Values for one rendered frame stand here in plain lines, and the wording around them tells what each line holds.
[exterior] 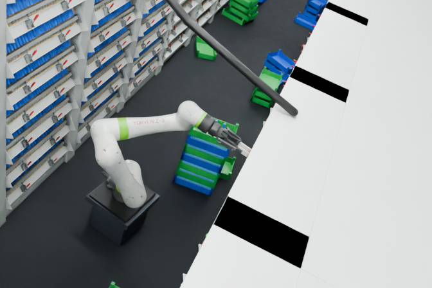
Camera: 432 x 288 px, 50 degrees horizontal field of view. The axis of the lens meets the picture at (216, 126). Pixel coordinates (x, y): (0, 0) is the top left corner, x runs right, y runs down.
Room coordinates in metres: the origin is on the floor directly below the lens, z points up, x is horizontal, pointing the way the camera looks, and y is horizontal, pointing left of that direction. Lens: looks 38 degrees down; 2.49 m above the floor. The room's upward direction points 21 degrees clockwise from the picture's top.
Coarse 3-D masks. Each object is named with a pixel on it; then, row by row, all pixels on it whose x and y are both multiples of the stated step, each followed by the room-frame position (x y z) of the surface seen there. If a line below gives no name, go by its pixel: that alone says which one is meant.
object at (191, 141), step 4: (188, 136) 2.38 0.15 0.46; (188, 140) 2.38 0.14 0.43; (192, 140) 2.39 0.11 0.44; (196, 140) 2.38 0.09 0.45; (192, 144) 2.38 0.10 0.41; (196, 144) 2.39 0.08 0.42; (200, 144) 2.39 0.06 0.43; (204, 144) 2.39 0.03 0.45; (208, 144) 2.45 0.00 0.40; (204, 148) 2.39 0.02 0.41; (208, 148) 2.39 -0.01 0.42; (212, 148) 2.39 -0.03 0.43; (216, 148) 2.39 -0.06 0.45; (212, 152) 2.39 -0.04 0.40; (216, 152) 2.39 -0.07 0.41; (220, 152) 2.39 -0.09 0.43; (224, 152) 2.39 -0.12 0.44; (228, 152) 2.39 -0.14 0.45; (224, 156) 2.39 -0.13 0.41
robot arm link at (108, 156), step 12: (96, 144) 1.61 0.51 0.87; (108, 144) 1.60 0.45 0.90; (96, 156) 1.55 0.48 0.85; (108, 156) 1.55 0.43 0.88; (120, 156) 1.59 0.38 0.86; (108, 168) 1.54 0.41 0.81; (120, 168) 1.59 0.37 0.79; (120, 180) 1.60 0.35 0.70; (132, 180) 1.66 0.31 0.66; (120, 192) 1.64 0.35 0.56; (132, 192) 1.65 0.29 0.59; (144, 192) 1.72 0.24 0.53; (132, 204) 1.65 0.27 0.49
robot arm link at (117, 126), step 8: (96, 120) 1.74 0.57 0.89; (104, 120) 1.74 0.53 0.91; (112, 120) 1.76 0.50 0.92; (120, 120) 1.77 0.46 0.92; (96, 128) 1.69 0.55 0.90; (104, 128) 1.69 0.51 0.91; (112, 128) 1.72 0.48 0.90; (120, 128) 1.74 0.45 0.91; (120, 136) 1.72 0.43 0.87; (128, 136) 1.75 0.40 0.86
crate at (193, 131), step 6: (192, 126) 2.38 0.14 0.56; (228, 126) 2.58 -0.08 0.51; (234, 126) 2.58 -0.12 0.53; (192, 132) 2.39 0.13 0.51; (198, 132) 2.39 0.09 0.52; (234, 132) 2.57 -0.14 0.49; (204, 138) 2.39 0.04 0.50; (210, 138) 2.38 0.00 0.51; (216, 138) 2.38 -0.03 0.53; (216, 144) 2.39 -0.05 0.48
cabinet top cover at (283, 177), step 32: (352, 0) 2.25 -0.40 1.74; (320, 32) 1.76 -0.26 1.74; (352, 32) 1.88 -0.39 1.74; (320, 64) 1.50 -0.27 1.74; (352, 64) 1.59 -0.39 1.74; (288, 96) 1.22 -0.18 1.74; (320, 96) 1.29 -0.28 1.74; (288, 128) 1.07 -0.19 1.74; (320, 128) 1.12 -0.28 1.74; (256, 160) 0.89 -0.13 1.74; (288, 160) 0.93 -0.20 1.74; (320, 160) 0.98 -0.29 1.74; (256, 192) 0.78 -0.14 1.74; (288, 192) 0.82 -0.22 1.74; (320, 192) 0.86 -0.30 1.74; (224, 224) 0.66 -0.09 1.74; (256, 224) 0.69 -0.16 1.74; (288, 224) 0.72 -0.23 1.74; (288, 256) 0.64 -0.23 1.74
